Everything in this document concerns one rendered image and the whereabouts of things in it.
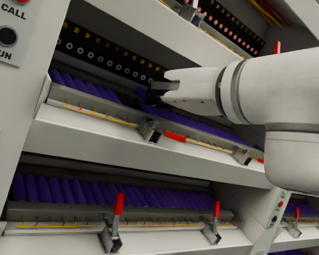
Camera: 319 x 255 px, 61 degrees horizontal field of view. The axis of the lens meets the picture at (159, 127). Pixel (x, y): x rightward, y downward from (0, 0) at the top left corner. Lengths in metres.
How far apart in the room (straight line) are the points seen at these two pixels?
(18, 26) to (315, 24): 0.61
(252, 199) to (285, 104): 0.52
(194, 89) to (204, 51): 0.11
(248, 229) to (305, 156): 0.52
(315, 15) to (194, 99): 0.43
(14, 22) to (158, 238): 0.44
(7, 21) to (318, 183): 0.34
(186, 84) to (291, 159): 0.16
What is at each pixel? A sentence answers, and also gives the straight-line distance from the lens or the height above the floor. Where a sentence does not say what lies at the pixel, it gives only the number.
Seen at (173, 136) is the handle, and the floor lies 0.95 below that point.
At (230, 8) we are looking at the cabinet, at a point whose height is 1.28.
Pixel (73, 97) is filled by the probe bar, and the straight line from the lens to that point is 0.40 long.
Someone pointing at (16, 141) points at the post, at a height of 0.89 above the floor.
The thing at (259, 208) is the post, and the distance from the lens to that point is 0.79.
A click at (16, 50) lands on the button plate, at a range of 0.32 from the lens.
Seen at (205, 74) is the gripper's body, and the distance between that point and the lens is 0.36.
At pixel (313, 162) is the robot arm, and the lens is 0.30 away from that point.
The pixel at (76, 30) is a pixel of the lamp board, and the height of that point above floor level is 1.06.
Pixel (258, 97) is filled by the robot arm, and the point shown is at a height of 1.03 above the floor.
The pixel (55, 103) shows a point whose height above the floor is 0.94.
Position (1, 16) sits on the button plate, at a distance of 0.32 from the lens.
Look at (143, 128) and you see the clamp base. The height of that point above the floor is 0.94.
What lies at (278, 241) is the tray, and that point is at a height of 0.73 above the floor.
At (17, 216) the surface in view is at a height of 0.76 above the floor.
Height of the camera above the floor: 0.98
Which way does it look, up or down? 4 degrees down
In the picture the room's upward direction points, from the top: 20 degrees clockwise
